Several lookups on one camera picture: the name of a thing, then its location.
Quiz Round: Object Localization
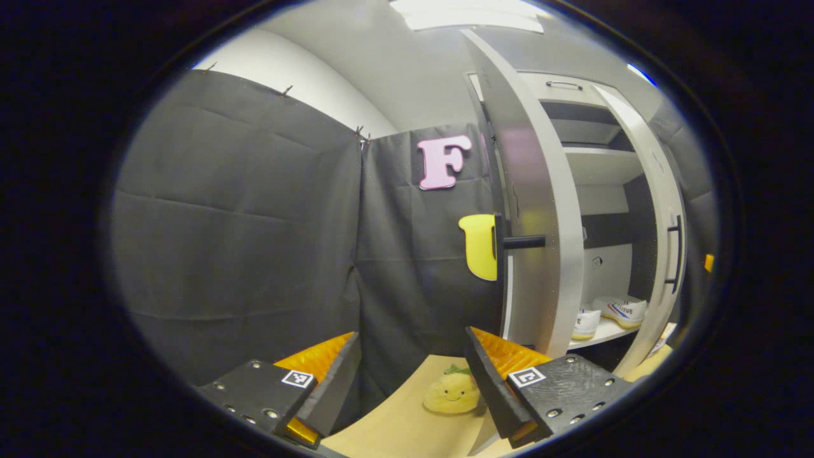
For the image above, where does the large ceiling light panel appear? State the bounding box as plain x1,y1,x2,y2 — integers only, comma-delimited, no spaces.
389,0,546,32

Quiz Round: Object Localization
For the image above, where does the yellow plush toy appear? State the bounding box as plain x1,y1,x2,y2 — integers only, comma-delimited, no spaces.
423,364,482,415

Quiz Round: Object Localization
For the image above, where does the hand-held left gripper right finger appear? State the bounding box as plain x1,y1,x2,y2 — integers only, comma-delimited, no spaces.
464,326,634,449

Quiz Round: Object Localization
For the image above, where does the grey cabinet drawer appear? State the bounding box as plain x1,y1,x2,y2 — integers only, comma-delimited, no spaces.
518,71,612,106

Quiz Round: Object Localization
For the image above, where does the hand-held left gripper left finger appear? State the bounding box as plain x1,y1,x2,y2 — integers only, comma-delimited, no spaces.
196,331,362,447

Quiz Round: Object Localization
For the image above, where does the black door handle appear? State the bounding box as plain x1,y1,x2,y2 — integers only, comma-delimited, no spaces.
494,215,547,319
664,215,685,294

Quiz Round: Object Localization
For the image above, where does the white striped canvas shoe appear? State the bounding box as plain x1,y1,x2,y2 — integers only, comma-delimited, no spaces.
570,309,602,342
593,296,648,330

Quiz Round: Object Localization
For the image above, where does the black backdrop cloth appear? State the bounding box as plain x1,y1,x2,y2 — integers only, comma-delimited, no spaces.
111,69,721,408

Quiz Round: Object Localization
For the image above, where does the grey shoe cabinet door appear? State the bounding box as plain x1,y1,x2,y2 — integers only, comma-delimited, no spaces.
461,29,586,359
595,86,688,378

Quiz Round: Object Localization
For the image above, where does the grey shoe cabinet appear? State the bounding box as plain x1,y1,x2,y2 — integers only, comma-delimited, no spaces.
461,29,691,380

